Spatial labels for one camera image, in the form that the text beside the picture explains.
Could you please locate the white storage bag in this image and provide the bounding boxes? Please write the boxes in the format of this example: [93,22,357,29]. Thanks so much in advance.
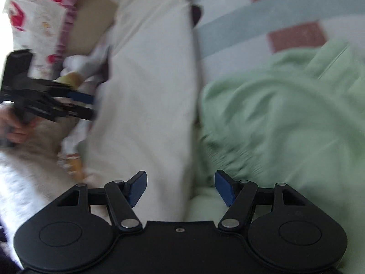
[84,0,199,222]

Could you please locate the light green garment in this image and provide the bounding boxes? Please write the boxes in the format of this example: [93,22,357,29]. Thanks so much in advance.
[184,40,364,273]

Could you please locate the white baby cardigan monster patch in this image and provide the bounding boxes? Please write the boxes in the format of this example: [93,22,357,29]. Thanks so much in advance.
[1,56,105,265]

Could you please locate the person's left hand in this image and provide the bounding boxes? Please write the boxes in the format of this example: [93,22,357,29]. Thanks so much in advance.
[1,105,40,144]

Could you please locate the beige mattress side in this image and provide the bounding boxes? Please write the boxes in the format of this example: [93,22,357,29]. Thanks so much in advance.
[65,0,117,56]

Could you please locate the white red patterned quilt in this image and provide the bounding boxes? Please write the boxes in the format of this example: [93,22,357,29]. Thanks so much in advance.
[4,0,78,80]

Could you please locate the checkered pink grey bedsheet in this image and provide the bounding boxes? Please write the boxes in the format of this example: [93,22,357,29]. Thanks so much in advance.
[191,0,364,82]

